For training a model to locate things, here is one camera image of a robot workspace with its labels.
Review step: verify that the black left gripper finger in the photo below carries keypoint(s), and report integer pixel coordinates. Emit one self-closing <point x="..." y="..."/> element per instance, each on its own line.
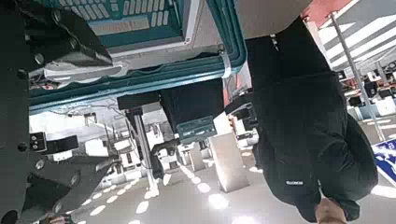
<point x="62" y="43"/>
<point x="62" y="180"/>

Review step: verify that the white square pillar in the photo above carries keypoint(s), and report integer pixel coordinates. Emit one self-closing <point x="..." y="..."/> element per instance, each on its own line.
<point x="229" y="161"/>

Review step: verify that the silver column with black head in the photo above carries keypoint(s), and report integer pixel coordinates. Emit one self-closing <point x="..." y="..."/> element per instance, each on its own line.
<point x="143" y="137"/>

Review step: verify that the grey metal pole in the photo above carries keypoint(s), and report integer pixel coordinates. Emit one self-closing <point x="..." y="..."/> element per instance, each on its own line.
<point x="355" y="71"/>

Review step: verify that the person in black jacket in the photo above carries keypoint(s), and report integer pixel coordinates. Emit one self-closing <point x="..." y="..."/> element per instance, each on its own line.
<point x="299" y="124"/>

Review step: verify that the blue sign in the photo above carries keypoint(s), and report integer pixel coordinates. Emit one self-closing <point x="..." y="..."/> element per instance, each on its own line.
<point x="386" y="161"/>

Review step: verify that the teal crate with grey rim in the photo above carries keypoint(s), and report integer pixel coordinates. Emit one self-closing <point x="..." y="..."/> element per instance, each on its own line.
<point x="124" y="18"/>

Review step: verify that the hand of black-jacket person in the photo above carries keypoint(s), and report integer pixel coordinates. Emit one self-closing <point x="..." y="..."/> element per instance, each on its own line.
<point x="330" y="213"/>

